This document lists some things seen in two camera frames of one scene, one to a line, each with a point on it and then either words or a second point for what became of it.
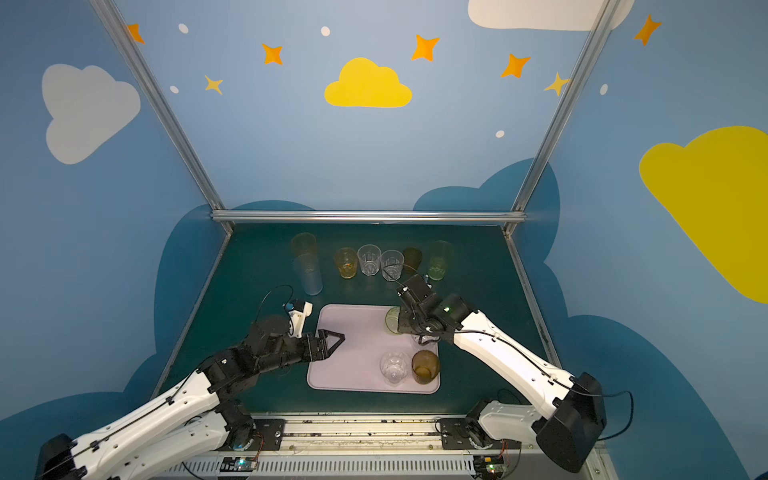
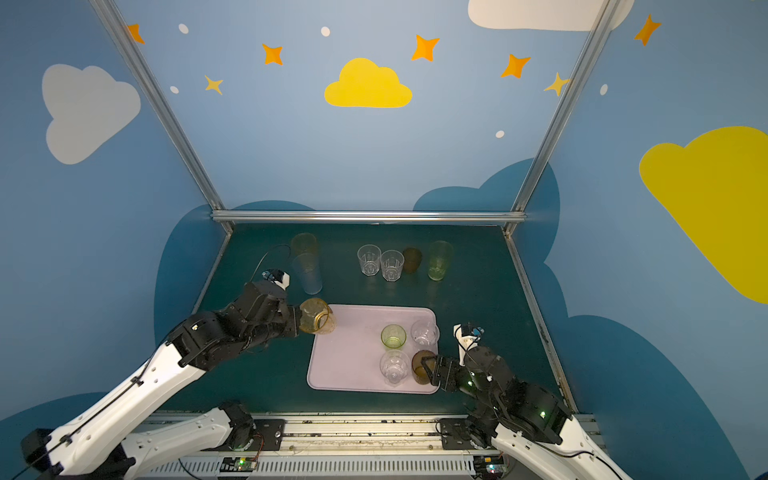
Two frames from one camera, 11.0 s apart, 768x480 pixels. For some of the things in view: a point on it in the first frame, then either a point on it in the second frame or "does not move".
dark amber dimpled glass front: [425, 366] does not move
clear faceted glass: [394, 366] does not move
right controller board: [489, 467] does not move
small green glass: [392, 320] → [393, 336]
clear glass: [369, 256] does not move
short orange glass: [346, 260] → [317, 317]
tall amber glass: [304, 243] does not move
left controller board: [238, 464] does not move
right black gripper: [405, 316] → [445, 372]
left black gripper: [309, 347] → [291, 318]
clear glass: [392, 264] does not move
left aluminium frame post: [167, 110] does not move
